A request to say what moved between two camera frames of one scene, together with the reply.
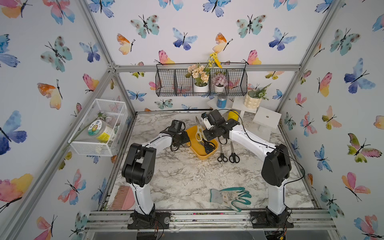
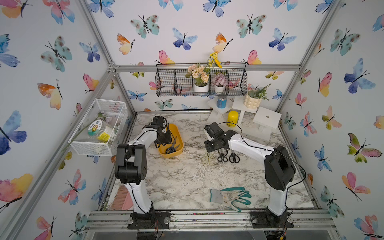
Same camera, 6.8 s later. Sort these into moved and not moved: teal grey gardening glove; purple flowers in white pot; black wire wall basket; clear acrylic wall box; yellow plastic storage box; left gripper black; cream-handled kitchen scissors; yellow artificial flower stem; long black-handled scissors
Moved: left gripper black; cream-handled kitchen scissors; yellow plastic storage box
Not moved: purple flowers in white pot; teal grey gardening glove; long black-handled scissors; black wire wall basket; clear acrylic wall box; yellow artificial flower stem
